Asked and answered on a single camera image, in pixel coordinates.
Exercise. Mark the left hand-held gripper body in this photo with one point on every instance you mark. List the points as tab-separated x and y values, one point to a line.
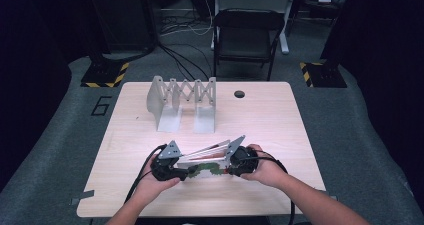
166	166

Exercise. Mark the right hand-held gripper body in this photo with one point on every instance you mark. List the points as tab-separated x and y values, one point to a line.
245	161

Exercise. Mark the white caterpillar picture book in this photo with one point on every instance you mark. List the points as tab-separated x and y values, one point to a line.
206	166

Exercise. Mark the person's left hand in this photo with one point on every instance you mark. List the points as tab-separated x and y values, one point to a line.
151	186

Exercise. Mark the person's right hand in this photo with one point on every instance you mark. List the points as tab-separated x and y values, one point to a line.
268	171

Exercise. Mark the grey folding metal book rack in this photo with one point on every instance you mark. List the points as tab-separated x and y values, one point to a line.
181	101

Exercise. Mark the grey tape strip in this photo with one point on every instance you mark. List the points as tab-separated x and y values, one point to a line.
332	197
81	196

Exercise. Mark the black yellow striped stand base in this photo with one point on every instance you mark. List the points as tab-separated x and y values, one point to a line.
325	75
105	75

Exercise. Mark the black folding chair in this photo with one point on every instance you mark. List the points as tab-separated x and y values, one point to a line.
246	40

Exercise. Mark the black cabinet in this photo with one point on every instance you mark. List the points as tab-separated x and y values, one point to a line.
123	18

